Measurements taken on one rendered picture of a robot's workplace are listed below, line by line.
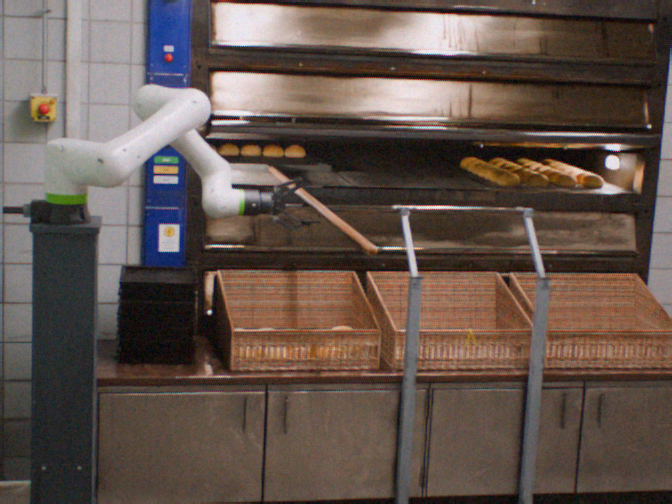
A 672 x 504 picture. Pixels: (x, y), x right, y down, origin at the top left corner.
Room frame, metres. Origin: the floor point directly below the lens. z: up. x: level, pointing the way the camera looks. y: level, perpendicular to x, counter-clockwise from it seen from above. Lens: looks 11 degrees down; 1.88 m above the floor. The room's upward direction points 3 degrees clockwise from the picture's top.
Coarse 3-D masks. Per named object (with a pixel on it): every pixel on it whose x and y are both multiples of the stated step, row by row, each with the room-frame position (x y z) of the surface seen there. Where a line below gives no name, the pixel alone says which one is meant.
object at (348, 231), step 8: (272, 168) 5.31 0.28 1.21; (280, 176) 5.11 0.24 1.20; (296, 184) 4.87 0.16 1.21; (296, 192) 4.77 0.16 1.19; (304, 192) 4.68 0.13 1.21; (304, 200) 4.62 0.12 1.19; (312, 200) 4.52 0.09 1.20; (320, 208) 4.37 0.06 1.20; (328, 216) 4.23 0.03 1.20; (336, 216) 4.19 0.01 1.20; (336, 224) 4.11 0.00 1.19; (344, 224) 4.05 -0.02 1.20; (344, 232) 4.00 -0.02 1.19; (352, 232) 3.92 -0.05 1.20; (352, 240) 3.91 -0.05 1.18; (360, 240) 3.81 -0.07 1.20; (368, 248) 3.71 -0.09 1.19; (376, 248) 3.71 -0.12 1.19
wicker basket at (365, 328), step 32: (224, 288) 4.89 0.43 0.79; (256, 288) 4.92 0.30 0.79; (288, 288) 4.94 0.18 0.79; (320, 288) 4.97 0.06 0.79; (352, 288) 5.01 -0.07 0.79; (224, 320) 4.68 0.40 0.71; (256, 320) 4.89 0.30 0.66; (288, 320) 4.91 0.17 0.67; (320, 320) 4.94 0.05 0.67; (352, 320) 4.97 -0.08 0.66; (224, 352) 4.64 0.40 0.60; (256, 352) 4.47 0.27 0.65; (288, 352) 4.50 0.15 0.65
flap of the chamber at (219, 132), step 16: (224, 128) 4.79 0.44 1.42; (240, 128) 4.80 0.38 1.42; (256, 128) 4.82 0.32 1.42; (272, 128) 4.83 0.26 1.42; (288, 128) 4.84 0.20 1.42; (304, 128) 4.86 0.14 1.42; (432, 144) 5.16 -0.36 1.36; (448, 144) 5.15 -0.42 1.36; (464, 144) 5.15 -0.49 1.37; (496, 144) 5.15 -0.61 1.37; (512, 144) 5.14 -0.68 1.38; (528, 144) 5.14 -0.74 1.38; (544, 144) 5.14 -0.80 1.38; (560, 144) 5.13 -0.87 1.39; (576, 144) 5.13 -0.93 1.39; (592, 144) 5.13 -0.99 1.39; (608, 144) 5.12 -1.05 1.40; (624, 144) 5.13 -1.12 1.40; (640, 144) 5.14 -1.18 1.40; (656, 144) 5.15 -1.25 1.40
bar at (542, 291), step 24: (528, 216) 4.80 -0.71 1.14; (408, 240) 4.62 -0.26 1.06; (408, 288) 4.51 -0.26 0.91; (408, 312) 4.49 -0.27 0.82; (408, 336) 4.48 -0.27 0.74; (408, 360) 4.48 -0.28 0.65; (408, 384) 4.48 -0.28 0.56; (528, 384) 4.61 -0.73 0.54; (408, 408) 4.48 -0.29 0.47; (528, 408) 4.59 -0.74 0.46; (408, 432) 4.48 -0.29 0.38; (528, 432) 4.58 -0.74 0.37; (408, 456) 4.48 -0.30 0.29; (528, 456) 4.58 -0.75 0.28; (408, 480) 4.49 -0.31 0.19; (528, 480) 4.58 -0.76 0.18
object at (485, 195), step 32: (320, 192) 5.02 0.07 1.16; (352, 192) 5.04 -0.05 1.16; (384, 192) 5.07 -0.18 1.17; (416, 192) 5.10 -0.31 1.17; (448, 192) 5.13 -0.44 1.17; (480, 192) 5.16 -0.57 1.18; (512, 192) 5.19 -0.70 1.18; (544, 192) 5.22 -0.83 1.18; (576, 192) 5.26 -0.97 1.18; (608, 192) 5.31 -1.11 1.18
